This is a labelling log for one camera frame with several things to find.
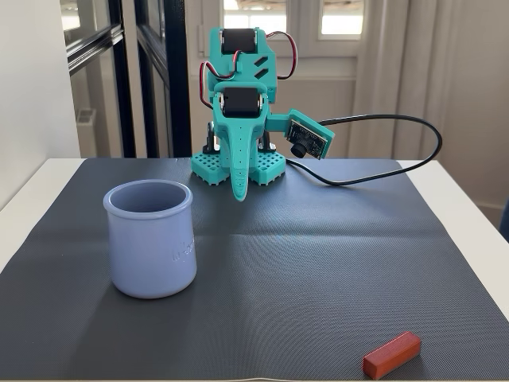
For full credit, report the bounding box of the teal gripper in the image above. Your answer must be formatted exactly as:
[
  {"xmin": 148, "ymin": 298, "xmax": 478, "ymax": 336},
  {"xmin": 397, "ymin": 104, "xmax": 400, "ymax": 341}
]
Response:
[{"xmin": 212, "ymin": 80, "xmax": 279, "ymax": 203}]

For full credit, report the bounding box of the red wooden block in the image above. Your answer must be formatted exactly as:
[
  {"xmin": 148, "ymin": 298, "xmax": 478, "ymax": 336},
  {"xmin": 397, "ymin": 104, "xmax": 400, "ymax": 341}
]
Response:
[{"xmin": 361, "ymin": 330, "xmax": 422, "ymax": 380}]

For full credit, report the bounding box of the lavender ceramic pot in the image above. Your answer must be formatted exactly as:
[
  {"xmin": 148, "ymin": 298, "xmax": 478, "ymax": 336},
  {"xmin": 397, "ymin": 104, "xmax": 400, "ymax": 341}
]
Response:
[{"xmin": 102, "ymin": 179, "xmax": 198, "ymax": 300}]

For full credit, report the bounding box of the black table clamp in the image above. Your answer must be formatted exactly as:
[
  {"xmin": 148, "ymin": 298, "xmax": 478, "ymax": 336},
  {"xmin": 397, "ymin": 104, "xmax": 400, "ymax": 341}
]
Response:
[
  {"xmin": 258, "ymin": 131, "xmax": 278, "ymax": 154},
  {"xmin": 203, "ymin": 121, "xmax": 220, "ymax": 154}
]

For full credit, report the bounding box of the black framed glass door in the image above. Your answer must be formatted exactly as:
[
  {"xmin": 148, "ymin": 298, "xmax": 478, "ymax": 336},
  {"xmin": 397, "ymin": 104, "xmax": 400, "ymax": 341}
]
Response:
[{"xmin": 63, "ymin": 0, "xmax": 192, "ymax": 158}]

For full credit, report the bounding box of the dark grey textured mat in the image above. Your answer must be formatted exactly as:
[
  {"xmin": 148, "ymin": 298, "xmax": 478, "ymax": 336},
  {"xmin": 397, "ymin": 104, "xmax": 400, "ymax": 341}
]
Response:
[{"xmin": 0, "ymin": 157, "xmax": 509, "ymax": 381}]

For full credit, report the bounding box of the white curtain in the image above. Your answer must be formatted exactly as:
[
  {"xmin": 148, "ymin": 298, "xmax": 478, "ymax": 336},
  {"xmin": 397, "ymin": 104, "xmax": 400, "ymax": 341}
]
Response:
[{"xmin": 355, "ymin": 0, "xmax": 509, "ymax": 211}]

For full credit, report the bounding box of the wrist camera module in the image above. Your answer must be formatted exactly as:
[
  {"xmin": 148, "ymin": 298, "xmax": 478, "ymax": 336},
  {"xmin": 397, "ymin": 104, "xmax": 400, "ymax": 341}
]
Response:
[{"xmin": 264, "ymin": 107, "xmax": 336, "ymax": 162}]

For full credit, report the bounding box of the red white black servo wire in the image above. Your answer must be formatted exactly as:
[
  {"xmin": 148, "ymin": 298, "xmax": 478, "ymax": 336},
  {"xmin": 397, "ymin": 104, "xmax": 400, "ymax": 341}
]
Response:
[
  {"xmin": 265, "ymin": 30, "xmax": 298, "ymax": 81},
  {"xmin": 197, "ymin": 49, "xmax": 243, "ymax": 109}
]

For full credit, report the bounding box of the black camera cable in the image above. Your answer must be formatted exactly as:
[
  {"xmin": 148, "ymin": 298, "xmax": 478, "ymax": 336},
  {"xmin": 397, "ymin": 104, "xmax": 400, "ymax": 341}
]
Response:
[{"xmin": 285, "ymin": 114, "xmax": 444, "ymax": 187}]

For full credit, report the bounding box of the white wall vent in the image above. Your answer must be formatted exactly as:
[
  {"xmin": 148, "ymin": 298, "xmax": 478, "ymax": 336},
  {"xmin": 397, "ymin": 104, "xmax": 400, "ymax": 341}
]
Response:
[{"xmin": 75, "ymin": 107, "xmax": 98, "ymax": 126}]

